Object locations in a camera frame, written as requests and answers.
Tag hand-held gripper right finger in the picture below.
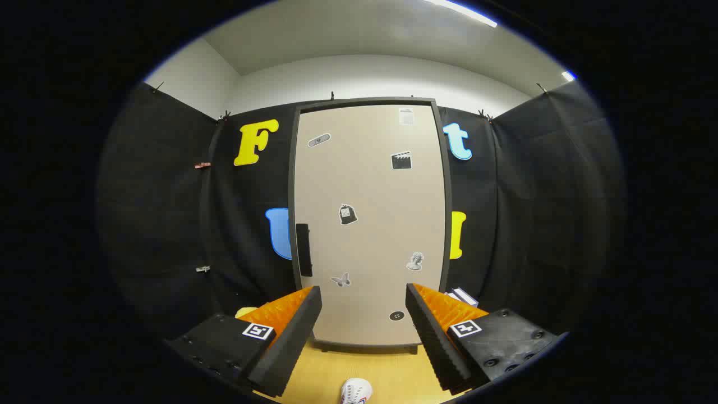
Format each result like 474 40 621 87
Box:
405 283 561 395

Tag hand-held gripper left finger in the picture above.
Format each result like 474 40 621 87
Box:
164 286 324 398

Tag white canvas shoe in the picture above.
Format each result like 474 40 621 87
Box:
340 378 373 404

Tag black door handle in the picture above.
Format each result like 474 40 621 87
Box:
296 223 313 277

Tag grey shoe cabinet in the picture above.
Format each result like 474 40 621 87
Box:
288 97 454 355

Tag beige shoe cabinet door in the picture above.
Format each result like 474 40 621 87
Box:
293 104 448 346

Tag white cardboard boxes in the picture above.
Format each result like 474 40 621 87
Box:
446 287 479 308

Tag black backdrop cloth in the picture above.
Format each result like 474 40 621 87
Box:
98 81 624 348

